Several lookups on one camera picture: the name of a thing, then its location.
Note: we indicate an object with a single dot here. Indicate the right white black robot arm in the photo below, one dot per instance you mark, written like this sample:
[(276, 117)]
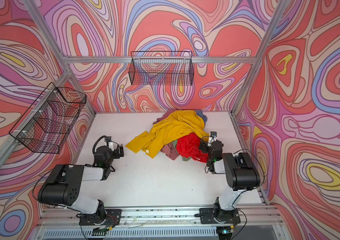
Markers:
[(241, 176)]

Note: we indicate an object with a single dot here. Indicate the back black wire basket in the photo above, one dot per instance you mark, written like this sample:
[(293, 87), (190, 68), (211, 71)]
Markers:
[(161, 68)]

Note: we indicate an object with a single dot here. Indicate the yellow cloth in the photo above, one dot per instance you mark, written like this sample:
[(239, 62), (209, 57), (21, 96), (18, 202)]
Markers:
[(178, 124)]

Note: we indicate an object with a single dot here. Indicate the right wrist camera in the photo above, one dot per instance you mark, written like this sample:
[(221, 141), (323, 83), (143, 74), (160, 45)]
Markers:
[(213, 136)]

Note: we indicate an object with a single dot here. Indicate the red cloth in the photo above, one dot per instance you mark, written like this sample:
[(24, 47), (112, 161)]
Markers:
[(189, 146)]

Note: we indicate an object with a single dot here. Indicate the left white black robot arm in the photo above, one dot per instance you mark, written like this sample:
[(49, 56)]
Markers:
[(63, 188)]

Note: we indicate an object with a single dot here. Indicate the black wire basket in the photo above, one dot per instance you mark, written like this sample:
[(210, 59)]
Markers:
[(49, 124), (161, 68)]

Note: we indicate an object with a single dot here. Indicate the dusty pink cloth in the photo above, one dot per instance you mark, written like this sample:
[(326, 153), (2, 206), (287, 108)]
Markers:
[(170, 150)]

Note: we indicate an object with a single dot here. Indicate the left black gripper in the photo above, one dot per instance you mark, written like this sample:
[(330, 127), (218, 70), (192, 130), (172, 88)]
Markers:
[(116, 152)]

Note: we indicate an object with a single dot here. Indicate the blue checkered cloth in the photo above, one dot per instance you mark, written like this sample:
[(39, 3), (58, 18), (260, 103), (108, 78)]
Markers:
[(202, 115)]

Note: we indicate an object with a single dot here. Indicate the left black wire basket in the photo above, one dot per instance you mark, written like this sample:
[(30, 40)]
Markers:
[(49, 124)]

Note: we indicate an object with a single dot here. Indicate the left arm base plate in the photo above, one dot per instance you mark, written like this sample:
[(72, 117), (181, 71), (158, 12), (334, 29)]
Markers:
[(111, 218)]

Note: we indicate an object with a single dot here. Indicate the aluminium mounting rail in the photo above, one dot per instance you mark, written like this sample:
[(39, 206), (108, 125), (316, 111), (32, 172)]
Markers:
[(167, 216)]

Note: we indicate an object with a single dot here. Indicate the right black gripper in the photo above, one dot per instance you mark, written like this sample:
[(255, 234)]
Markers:
[(205, 145)]

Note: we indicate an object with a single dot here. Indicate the maroon cloth at back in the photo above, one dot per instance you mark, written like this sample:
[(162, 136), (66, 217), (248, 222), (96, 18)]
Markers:
[(164, 116)]

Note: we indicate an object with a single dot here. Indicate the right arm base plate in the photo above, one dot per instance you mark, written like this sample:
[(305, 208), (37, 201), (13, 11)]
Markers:
[(216, 216)]

